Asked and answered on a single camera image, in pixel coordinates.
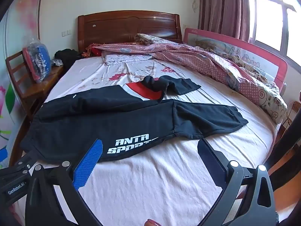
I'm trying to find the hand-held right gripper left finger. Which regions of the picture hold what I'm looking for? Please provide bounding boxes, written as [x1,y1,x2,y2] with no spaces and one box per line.
[25,139,104,226]

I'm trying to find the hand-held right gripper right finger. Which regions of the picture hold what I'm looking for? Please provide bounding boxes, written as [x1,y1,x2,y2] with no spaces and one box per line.
[197,138,277,226]

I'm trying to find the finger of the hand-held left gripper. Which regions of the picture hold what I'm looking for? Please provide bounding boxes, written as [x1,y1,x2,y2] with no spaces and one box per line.
[0,149,42,182]

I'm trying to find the black pants with red panel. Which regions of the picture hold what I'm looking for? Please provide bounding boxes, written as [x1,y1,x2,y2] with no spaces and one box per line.
[20,75,249,163]

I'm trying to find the bed with pink floral sheet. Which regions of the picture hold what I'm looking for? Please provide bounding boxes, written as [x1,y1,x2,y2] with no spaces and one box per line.
[9,58,283,226]

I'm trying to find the wooden chair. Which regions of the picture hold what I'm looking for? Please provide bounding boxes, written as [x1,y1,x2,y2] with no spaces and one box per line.
[5,49,65,120]

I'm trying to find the beige floral quilt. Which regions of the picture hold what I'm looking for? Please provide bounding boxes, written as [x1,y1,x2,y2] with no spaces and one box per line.
[195,39,288,125]

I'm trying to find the plastic bag of clothes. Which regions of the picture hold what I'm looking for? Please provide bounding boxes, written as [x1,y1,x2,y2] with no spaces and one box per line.
[22,43,52,83]

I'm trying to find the pink checked quilt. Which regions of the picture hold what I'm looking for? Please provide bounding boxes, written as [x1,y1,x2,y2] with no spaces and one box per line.
[95,33,266,104]

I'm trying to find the dark clothing pile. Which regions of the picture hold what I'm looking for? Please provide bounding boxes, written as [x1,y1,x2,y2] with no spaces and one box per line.
[54,49,81,66]

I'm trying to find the red fringed cloth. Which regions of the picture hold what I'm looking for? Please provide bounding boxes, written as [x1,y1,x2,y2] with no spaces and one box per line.
[82,43,104,58]

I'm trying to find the floral printed wardrobe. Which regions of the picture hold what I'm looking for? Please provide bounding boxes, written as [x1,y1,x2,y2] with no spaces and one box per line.
[0,0,45,170]

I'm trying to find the wooden headboard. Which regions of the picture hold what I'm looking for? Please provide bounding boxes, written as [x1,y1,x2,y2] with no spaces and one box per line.
[78,11,183,54]

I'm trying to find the window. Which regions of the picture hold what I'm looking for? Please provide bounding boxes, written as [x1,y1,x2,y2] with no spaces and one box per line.
[249,0,301,63]

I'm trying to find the maroon curtain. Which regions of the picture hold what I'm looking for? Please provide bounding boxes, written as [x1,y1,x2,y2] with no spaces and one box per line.
[198,0,250,42]

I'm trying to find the metal frame chair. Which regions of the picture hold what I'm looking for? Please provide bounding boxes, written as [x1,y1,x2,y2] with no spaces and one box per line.
[281,100,301,128]

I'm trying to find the pink bed guard rail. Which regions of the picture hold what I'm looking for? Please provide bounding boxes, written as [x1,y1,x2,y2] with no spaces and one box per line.
[183,27,288,92]

